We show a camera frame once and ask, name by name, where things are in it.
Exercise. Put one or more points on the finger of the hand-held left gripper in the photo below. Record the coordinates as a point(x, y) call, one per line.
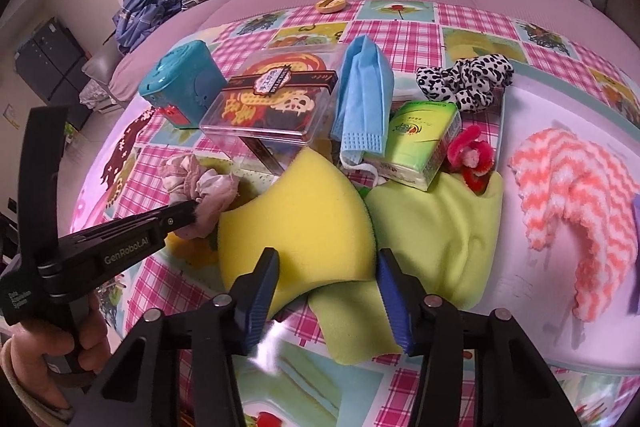
point(180, 216)

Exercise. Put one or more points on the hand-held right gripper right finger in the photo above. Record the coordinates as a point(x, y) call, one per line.
point(396, 302)

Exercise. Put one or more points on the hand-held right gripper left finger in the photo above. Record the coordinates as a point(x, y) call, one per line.
point(259, 302)

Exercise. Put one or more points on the pale pink scrunchie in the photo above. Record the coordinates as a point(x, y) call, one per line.
point(210, 187)

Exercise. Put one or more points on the light green cloth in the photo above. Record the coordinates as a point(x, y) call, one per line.
point(425, 227)

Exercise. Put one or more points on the yellow sponge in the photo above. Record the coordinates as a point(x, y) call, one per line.
point(300, 217)

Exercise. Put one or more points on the white box with teal rim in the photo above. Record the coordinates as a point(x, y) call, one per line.
point(530, 267)

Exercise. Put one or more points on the green tissue pack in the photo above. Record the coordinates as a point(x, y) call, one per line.
point(415, 142)

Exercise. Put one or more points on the red pipe cleaner flower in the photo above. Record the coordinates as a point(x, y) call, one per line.
point(472, 152)

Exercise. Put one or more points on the blue face mask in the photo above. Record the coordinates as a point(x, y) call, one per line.
point(365, 92)

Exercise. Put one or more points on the black and white spotted scrunchie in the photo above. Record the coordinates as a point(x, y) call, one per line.
point(470, 77)

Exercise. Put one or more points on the person's left hand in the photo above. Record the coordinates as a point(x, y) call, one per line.
point(92, 337)

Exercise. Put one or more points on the pink checked printed tablecloth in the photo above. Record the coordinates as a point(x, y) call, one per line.
point(150, 177)

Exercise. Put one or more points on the clear plastic printed box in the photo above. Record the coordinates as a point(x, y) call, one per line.
point(270, 107)

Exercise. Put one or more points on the teal plastic container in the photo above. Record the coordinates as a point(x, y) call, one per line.
point(175, 72)

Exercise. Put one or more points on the white plastic bag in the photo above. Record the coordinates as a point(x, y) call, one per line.
point(97, 94)

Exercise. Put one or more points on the pink and white chevron cloth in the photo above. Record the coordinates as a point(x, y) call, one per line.
point(565, 187)

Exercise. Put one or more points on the dark cabinet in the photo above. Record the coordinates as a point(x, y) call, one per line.
point(45, 57)

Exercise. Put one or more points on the blue plaid clothing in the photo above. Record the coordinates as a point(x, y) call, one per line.
point(147, 7)

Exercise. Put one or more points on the small purple packet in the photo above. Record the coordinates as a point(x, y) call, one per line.
point(637, 212)

